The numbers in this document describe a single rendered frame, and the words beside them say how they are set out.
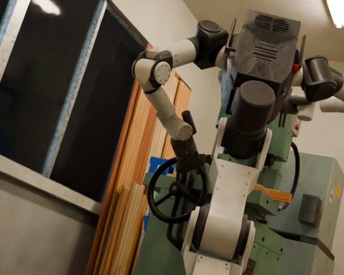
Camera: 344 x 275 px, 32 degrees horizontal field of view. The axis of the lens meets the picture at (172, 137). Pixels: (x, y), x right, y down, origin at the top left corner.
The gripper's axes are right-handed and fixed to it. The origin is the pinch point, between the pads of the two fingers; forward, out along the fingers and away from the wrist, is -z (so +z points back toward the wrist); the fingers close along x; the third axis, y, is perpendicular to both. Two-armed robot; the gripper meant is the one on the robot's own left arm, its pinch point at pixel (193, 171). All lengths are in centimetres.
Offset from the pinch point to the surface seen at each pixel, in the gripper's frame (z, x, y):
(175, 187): -7.8, -9.0, 4.4
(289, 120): -35, 56, 54
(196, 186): -14.8, -0.6, 8.6
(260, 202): -24.1, 21.7, -4.5
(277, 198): -33.6, 30.5, 3.9
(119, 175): -98, -46, 148
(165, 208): -28.1, -16.9, 18.0
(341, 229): -221, 99, 140
